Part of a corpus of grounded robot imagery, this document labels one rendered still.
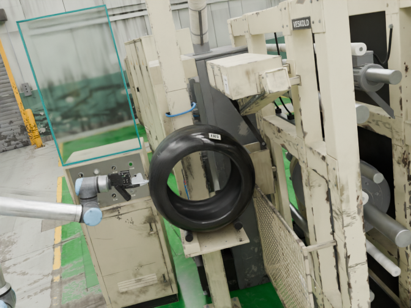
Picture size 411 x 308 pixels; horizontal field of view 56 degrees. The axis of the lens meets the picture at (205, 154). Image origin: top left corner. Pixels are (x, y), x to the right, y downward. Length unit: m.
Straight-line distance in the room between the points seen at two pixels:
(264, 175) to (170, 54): 0.92
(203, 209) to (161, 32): 1.06
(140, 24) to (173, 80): 9.20
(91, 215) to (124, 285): 1.22
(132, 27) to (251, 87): 9.79
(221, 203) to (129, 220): 0.78
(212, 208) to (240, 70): 0.98
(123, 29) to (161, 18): 9.09
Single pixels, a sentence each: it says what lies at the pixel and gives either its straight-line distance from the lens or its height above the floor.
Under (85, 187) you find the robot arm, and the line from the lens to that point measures 2.10.
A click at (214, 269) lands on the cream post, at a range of 2.71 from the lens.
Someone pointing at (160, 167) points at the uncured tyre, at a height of 1.33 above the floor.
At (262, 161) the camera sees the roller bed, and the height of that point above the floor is 1.13.
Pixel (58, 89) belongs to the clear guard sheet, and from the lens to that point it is 2.68.
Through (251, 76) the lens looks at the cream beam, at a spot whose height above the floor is 1.72.
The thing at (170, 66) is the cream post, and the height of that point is 1.79.
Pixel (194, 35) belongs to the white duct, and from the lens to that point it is 2.80.
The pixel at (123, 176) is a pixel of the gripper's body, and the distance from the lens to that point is 2.08.
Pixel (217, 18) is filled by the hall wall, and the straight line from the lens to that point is 12.09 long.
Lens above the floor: 1.93
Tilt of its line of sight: 17 degrees down
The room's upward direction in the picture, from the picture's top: 11 degrees counter-clockwise
